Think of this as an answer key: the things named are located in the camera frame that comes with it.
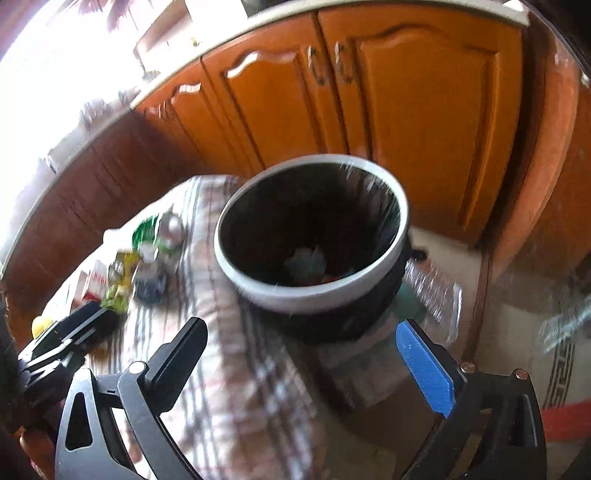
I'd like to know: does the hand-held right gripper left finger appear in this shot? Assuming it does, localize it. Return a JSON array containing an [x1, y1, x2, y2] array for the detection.
[[54, 318, 208, 480]]

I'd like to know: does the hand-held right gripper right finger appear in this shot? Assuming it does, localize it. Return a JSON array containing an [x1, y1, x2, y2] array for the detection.
[[396, 318, 548, 480]]

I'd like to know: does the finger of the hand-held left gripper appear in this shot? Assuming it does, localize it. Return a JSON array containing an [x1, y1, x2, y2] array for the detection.
[[44, 304, 115, 354]]

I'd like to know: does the white and red box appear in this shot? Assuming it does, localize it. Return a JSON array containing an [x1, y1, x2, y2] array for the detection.
[[81, 259, 112, 301]]

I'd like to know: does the yellow-green snack packet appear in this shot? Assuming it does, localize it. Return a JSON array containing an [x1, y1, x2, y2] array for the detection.
[[100, 251, 140, 315]]

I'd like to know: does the blue packet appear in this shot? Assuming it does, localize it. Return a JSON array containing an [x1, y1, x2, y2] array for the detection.
[[134, 263, 169, 305]]

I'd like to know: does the green can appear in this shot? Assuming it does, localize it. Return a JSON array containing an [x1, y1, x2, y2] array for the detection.
[[131, 217, 160, 247]]

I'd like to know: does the white-rimmed trash bin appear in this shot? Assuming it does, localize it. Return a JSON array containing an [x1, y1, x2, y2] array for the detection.
[[213, 154, 411, 344]]

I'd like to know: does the silver metal can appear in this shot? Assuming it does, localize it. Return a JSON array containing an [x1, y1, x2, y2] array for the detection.
[[157, 213, 186, 247]]

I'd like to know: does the plaid tablecloth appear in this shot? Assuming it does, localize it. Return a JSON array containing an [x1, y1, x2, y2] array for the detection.
[[46, 174, 419, 480]]

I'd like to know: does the clear plastic bottle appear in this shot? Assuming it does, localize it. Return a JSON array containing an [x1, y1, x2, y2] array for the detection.
[[404, 258, 463, 333]]

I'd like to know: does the key-pattern rug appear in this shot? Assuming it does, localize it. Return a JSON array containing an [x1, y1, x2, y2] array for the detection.
[[531, 342, 580, 411]]

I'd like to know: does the wooden corner cabinet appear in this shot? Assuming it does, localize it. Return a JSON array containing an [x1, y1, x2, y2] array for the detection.
[[0, 108, 208, 324]]

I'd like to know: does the wooden cabinet door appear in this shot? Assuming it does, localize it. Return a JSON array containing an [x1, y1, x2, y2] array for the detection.
[[318, 8, 525, 245], [135, 62, 260, 178], [202, 14, 352, 172]]

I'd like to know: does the grey stone countertop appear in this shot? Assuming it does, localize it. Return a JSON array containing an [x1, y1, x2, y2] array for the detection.
[[0, 0, 532, 278]]

